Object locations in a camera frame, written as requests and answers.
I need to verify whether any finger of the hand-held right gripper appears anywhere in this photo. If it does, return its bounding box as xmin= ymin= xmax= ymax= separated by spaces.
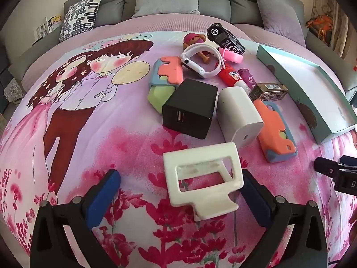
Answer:
xmin=339 ymin=155 xmax=357 ymax=171
xmin=313 ymin=156 xmax=345 ymax=180

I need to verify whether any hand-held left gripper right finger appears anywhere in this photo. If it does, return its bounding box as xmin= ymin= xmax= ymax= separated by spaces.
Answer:
xmin=237 ymin=169 xmax=328 ymax=268

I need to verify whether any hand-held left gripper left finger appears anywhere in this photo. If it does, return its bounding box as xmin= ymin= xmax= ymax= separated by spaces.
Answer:
xmin=29 ymin=169 xmax=122 ymax=268

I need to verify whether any white phone stand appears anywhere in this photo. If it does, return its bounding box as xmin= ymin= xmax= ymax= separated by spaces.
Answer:
xmin=162 ymin=142 xmax=247 ymax=222

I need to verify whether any teal cardboard box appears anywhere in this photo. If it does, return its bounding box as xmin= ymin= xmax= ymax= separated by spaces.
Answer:
xmin=256 ymin=44 xmax=357 ymax=146

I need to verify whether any white charger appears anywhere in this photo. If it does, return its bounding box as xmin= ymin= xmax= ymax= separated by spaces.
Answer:
xmin=217 ymin=86 xmax=264 ymax=142

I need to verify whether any gold metal lighter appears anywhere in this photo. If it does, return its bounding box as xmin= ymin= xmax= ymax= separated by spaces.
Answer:
xmin=249 ymin=83 xmax=282 ymax=101

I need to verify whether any purple lighter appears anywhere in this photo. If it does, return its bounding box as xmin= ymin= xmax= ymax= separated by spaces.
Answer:
xmin=238 ymin=67 xmax=258 ymax=87

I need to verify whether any black charger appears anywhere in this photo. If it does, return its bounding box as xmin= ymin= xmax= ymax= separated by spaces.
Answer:
xmin=162 ymin=79 xmax=218 ymax=140

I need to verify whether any red and white tube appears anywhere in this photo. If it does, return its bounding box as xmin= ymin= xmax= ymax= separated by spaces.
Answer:
xmin=218 ymin=61 xmax=251 ymax=92

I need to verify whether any toy knife with green blade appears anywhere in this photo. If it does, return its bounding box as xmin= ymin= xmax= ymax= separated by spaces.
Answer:
xmin=147 ymin=56 xmax=183 ymax=114

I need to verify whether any black toy car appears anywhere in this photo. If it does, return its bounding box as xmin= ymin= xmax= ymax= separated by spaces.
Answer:
xmin=207 ymin=23 xmax=245 ymax=57

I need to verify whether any printed cartoon blanket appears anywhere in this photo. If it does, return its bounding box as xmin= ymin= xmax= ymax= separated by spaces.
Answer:
xmin=0 ymin=31 xmax=357 ymax=268

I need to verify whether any orange and blue toy knife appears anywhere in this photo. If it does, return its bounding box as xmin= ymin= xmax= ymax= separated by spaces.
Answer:
xmin=253 ymin=99 xmax=298 ymax=164

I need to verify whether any patterned curtain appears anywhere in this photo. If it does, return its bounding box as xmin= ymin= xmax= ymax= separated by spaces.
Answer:
xmin=311 ymin=0 xmax=350 ymax=59

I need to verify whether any orange bag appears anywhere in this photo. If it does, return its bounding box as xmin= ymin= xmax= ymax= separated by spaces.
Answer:
xmin=306 ymin=14 xmax=334 ymax=44

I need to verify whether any pink plastic toy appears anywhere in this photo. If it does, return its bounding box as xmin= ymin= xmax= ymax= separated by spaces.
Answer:
xmin=219 ymin=47 xmax=243 ymax=65

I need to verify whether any white lace cover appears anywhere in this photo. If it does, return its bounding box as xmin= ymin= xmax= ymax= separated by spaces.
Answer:
xmin=3 ymin=77 xmax=23 ymax=104

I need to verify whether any white wrist band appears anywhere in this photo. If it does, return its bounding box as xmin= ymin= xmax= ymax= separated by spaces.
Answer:
xmin=180 ymin=45 xmax=227 ymax=79

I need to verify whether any grey purple pillow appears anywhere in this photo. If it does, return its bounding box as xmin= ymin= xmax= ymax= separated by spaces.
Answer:
xmin=252 ymin=0 xmax=307 ymax=48

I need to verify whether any puppy toy figure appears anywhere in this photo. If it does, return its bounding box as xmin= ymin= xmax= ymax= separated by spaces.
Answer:
xmin=183 ymin=33 xmax=213 ymax=62

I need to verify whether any black and white patterned pillow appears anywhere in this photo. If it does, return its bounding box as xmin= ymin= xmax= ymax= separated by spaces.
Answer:
xmin=58 ymin=0 xmax=104 ymax=43

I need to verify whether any stack of books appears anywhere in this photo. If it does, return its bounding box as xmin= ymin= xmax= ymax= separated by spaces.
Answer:
xmin=33 ymin=14 xmax=63 ymax=40

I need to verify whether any grey sofa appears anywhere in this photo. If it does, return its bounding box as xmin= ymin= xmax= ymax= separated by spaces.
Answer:
xmin=0 ymin=0 xmax=310 ymax=73

